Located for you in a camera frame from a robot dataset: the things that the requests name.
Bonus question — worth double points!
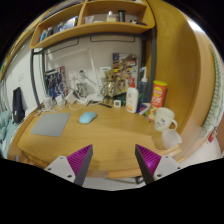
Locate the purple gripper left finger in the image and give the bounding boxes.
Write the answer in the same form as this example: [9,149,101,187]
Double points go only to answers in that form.
[44,144,94,187]

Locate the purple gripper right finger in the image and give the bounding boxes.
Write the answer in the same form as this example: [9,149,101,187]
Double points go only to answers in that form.
[134,143,183,185]

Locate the light blue computer mouse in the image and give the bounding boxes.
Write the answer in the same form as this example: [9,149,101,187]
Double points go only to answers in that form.
[79,112,97,124]

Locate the grey mouse pad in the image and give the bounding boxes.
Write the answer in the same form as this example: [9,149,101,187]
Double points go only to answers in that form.
[31,113,70,137]

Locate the white ceramic mug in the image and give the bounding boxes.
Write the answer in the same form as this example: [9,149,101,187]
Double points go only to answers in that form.
[154,107,178,132]

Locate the white power adapter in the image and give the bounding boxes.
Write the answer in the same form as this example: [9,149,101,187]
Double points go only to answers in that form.
[66,92,77,104]

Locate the small white desk clock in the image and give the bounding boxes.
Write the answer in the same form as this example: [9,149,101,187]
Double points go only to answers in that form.
[114,100,121,107]

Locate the white desk lamp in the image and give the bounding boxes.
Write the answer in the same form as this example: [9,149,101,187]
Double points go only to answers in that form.
[46,48,102,102]

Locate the white lotion bottle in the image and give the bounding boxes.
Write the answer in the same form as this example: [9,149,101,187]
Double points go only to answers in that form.
[126,82,139,113]

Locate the blue spray bottle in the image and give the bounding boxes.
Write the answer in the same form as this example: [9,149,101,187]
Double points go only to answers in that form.
[139,67,148,103]

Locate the red chips canister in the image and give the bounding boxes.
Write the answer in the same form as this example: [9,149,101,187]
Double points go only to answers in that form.
[148,80,167,121]

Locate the black bag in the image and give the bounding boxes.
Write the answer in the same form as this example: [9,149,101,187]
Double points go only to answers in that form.
[13,87,25,123]

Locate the blue model kit box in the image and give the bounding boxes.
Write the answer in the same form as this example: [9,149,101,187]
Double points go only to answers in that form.
[44,66,67,99]

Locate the golden robot figurine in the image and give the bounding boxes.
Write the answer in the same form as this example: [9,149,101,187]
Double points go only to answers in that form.
[101,70,119,105]

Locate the colourful model kit box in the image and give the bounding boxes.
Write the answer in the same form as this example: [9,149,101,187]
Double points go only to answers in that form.
[113,53,138,95]

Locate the black cup on shelf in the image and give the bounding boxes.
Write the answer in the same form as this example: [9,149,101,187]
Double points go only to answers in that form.
[118,10,126,22]

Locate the wooden wall shelf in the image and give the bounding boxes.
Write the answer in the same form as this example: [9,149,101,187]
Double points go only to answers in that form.
[30,0,155,49]

